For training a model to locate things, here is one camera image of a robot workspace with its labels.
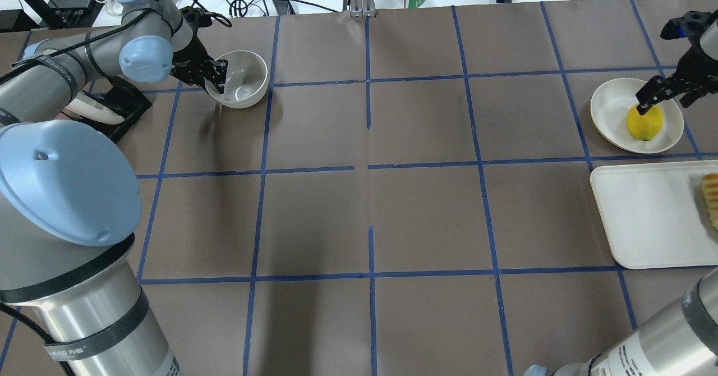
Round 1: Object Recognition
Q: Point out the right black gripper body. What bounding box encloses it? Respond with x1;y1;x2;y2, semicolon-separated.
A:
673;25;717;83

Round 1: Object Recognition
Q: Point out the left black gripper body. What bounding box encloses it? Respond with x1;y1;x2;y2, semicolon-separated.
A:
172;35;213;65

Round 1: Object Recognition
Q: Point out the white bowl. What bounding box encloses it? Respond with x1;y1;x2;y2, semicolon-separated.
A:
205;49;269;108

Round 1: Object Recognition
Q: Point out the yellow lemon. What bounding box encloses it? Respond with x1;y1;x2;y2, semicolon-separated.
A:
625;105;664;141

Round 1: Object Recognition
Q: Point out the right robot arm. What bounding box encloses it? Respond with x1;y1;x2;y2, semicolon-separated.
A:
555;11;717;375

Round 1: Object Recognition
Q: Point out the cream round plate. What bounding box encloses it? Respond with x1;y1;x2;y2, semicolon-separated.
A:
590;79;684;154

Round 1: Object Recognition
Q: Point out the black dish rack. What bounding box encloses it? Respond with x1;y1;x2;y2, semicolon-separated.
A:
62;76;152;144

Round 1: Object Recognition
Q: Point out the sliced yellow bread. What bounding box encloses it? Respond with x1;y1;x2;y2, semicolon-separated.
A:
701;172;718;230

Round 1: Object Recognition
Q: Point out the cream plate in rack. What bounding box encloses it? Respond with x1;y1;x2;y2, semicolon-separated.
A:
65;94;126;125

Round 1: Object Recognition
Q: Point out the white rectangular tray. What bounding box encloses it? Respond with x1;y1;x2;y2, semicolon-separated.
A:
590;161;717;269

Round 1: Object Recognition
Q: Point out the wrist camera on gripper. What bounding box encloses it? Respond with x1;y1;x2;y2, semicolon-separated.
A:
660;11;711;40

